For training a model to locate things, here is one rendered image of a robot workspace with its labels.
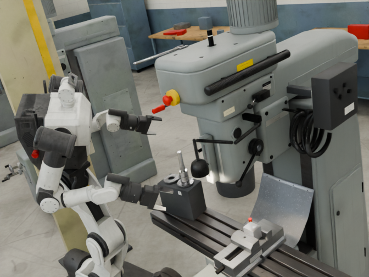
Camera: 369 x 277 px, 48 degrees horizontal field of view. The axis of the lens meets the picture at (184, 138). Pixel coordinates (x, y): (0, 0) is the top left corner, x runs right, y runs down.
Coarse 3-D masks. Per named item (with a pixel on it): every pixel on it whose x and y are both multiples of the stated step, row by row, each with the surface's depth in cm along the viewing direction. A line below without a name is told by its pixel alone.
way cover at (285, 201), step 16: (272, 176) 219; (272, 192) 218; (288, 192) 211; (304, 192) 204; (256, 208) 224; (272, 208) 217; (288, 208) 211; (304, 208) 204; (288, 224) 208; (304, 224) 202; (288, 240) 204
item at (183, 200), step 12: (168, 180) 226; (180, 180) 224; (192, 180) 222; (180, 192) 219; (192, 192) 218; (168, 204) 230; (180, 204) 223; (192, 204) 219; (204, 204) 228; (180, 216) 228; (192, 216) 221
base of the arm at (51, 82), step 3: (54, 75) 195; (51, 78) 194; (54, 78) 194; (51, 81) 193; (54, 81) 193; (81, 81) 200; (51, 84) 193; (81, 84) 198; (48, 87) 198; (51, 87) 192; (81, 87) 198; (48, 90) 195; (51, 90) 192; (54, 90) 192; (57, 90) 193; (78, 90) 198; (81, 90) 198
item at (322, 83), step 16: (336, 64) 163; (352, 64) 159; (320, 80) 153; (336, 80) 153; (352, 80) 160; (320, 96) 156; (336, 96) 155; (352, 96) 163; (320, 112) 158; (336, 112) 158; (352, 112) 166; (320, 128) 162
